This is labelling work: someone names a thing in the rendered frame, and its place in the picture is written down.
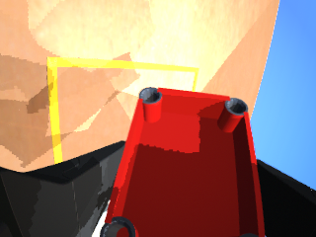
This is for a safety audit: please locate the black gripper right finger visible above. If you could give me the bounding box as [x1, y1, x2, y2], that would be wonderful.
[257, 158, 316, 237]

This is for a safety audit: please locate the red hood shell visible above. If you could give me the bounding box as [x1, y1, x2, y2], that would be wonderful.
[99, 87, 266, 237]

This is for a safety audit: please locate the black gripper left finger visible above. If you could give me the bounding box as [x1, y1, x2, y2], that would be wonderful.
[0, 141, 125, 237]

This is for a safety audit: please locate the yellow rectangular frame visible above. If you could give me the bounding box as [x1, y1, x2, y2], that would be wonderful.
[46, 56, 198, 165]

